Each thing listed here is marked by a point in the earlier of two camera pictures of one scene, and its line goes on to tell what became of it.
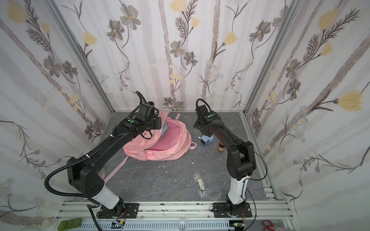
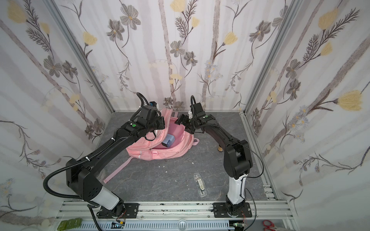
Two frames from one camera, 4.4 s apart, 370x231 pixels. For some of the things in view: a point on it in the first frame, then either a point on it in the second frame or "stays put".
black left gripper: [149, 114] stays put
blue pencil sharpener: [206, 139] to [168, 140]
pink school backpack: [172, 141] stays put
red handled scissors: [271, 226] stays put
